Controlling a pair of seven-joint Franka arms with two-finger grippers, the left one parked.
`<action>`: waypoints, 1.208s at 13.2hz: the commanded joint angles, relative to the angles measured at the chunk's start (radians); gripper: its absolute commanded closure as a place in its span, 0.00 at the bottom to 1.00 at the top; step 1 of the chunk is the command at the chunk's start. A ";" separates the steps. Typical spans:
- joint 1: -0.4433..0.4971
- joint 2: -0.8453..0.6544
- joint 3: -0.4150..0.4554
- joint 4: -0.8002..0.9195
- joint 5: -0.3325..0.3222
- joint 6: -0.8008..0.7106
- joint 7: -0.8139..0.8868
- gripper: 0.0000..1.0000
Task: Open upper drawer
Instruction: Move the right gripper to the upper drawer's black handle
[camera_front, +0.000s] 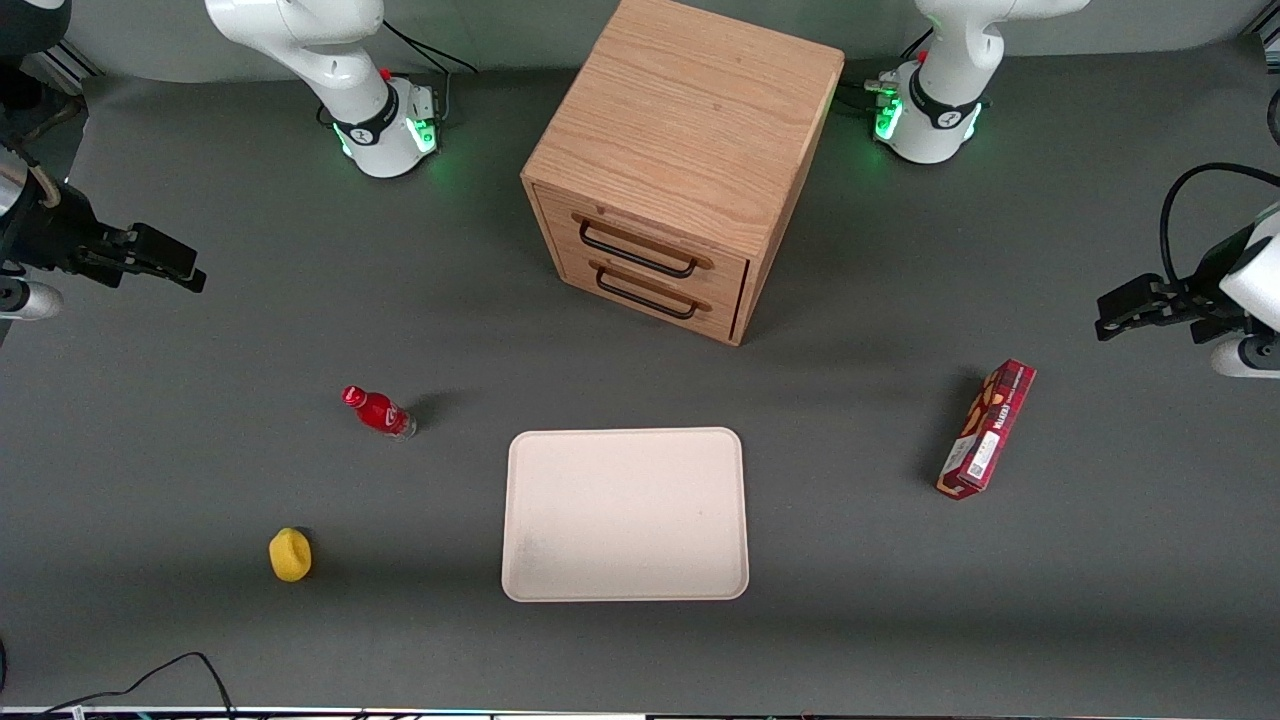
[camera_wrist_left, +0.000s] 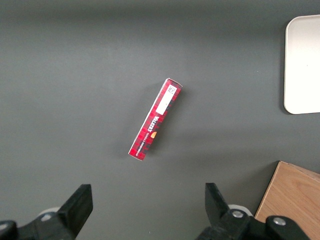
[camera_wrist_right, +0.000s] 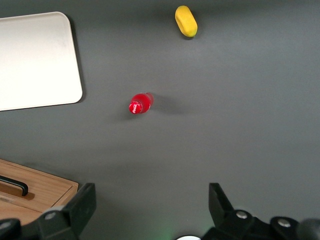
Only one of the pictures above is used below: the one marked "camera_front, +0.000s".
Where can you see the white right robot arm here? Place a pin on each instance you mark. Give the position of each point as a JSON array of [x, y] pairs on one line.
[[340, 60]]

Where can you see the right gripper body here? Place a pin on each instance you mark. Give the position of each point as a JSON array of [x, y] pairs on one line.
[[42, 234]]

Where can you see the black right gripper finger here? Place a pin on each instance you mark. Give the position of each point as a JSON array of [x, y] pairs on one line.
[[175, 276], [160, 245]]

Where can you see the aluminium frame profile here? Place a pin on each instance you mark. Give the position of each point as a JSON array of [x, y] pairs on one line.
[[65, 65]]

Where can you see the wooden drawer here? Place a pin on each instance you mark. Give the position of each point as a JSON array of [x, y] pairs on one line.
[[655, 300], [640, 232]]

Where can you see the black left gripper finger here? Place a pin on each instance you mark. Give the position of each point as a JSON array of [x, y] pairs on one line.
[[1130, 295], [1125, 325]]

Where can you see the wooden drawer cabinet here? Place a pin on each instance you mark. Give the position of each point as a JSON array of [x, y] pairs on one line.
[[690, 110]]

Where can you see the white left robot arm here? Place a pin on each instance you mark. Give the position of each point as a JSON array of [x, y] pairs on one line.
[[940, 90]]

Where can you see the small red bottle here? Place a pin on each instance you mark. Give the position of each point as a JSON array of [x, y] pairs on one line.
[[380, 411]]

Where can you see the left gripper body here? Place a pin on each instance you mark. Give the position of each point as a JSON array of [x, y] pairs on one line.
[[1203, 293]]

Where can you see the beige rectangular tray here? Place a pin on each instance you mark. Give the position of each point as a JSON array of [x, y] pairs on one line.
[[625, 515]]

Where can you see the red cookie box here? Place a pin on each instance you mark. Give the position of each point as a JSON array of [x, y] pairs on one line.
[[988, 430]]

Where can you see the yellow lemon toy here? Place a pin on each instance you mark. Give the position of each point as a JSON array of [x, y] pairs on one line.
[[290, 555]]

